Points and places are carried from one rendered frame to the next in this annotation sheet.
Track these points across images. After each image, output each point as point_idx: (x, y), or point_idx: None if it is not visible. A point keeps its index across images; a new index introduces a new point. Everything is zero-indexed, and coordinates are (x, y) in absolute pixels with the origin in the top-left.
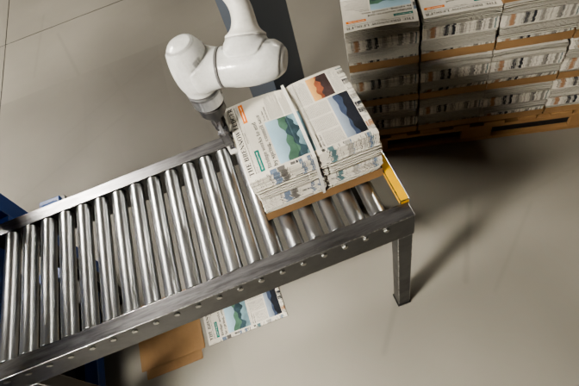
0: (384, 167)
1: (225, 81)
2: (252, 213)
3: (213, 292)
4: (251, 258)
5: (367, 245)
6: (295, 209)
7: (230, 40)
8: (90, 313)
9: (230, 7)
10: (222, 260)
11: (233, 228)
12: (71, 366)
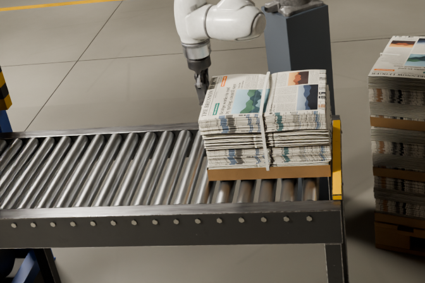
0: (335, 170)
1: (209, 28)
2: (226, 263)
3: (131, 213)
4: (177, 201)
5: (288, 231)
6: (274, 275)
7: None
8: (27, 201)
9: None
10: None
11: (198, 270)
12: None
